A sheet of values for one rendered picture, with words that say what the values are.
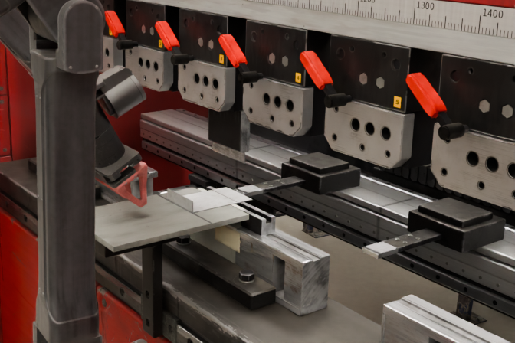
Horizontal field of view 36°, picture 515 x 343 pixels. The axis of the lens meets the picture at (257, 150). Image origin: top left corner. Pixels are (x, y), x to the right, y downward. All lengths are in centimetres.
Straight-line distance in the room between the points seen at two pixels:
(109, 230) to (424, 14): 62
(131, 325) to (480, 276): 66
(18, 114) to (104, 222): 86
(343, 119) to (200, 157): 88
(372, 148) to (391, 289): 245
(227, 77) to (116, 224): 31
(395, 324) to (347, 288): 234
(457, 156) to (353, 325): 42
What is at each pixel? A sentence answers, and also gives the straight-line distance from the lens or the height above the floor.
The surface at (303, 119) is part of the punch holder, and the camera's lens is 120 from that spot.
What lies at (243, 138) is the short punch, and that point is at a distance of 139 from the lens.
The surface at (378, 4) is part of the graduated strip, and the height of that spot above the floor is 139.
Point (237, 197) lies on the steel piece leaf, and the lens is 147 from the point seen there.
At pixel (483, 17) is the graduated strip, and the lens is 96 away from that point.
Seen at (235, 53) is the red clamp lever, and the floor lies 129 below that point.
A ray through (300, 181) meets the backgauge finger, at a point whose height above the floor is 100.
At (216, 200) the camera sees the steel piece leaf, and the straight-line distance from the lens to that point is 145.
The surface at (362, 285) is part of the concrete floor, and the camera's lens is 353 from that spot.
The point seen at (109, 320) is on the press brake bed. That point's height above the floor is 71.
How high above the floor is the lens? 148
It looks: 16 degrees down
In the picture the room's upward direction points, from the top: 2 degrees clockwise
